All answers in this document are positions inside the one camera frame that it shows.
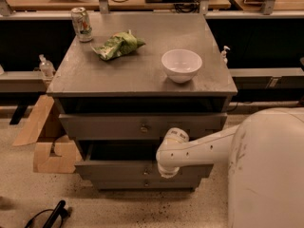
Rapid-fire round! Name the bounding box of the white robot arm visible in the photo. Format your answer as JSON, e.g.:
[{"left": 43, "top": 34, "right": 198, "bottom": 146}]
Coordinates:
[{"left": 156, "top": 107, "right": 304, "bottom": 228}]

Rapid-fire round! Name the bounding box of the black cable on floor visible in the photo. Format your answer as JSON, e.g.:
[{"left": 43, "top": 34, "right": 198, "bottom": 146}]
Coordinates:
[{"left": 24, "top": 199, "right": 73, "bottom": 228}]

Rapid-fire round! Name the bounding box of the soda can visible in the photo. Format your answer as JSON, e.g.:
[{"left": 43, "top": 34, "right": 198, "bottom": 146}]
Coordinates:
[{"left": 71, "top": 7, "right": 92, "bottom": 42}]

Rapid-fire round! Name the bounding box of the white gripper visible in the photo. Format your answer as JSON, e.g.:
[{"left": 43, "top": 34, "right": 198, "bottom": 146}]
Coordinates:
[{"left": 158, "top": 164, "right": 180, "bottom": 179}]

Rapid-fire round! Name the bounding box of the cardboard box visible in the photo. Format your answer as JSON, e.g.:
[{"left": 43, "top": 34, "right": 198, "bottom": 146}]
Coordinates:
[{"left": 12, "top": 95, "right": 82, "bottom": 174}]

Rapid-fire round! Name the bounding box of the grey drawer cabinet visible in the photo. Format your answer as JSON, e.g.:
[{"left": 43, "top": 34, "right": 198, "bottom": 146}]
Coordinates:
[{"left": 47, "top": 12, "right": 238, "bottom": 180}]

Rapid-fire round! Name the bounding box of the grey top drawer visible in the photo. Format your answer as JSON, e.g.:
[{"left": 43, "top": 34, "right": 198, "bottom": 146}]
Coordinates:
[{"left": 59, "top": 113, "right": 227, "bottom": 141}]

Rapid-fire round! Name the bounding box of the green chip bag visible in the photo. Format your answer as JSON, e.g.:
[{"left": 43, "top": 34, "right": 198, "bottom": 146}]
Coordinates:
[{"left": 91, "top": 30, "right": 145, "bottom": 61}]

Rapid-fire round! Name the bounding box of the clear sanitizer bottle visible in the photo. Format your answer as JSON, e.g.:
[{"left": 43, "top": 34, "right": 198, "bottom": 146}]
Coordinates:
[{"left": 39, "top": 54, "right": 55, "bottom": 79}]

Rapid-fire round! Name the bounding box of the grey bottom drawer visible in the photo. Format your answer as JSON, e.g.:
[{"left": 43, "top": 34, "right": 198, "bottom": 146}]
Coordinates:
[{"left": 92, "top": 179, "right": 200, "bottom": 190}]

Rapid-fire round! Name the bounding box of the white pump bottle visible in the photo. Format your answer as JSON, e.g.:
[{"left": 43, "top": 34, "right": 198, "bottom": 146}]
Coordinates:
[{"left": 220, "top": 46, "right": 230, "bottom": 65}]

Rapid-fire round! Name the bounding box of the grey drawer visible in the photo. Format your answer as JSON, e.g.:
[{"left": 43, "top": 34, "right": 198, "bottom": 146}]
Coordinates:
[
  {"left": 92, "top": 179, "right": 200, "bottom": 190},
  {"left": 74, "top": 142, "right": 214, "bottom": 181},
  {"left": 59, "top": 113, "right": 227, "bottom": 141}
]

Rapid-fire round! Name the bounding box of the white bowl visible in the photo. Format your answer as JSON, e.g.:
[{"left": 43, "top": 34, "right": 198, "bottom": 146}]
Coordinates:
[{"left": 161, "top": 49, "right": 202, "bottom": 84}]

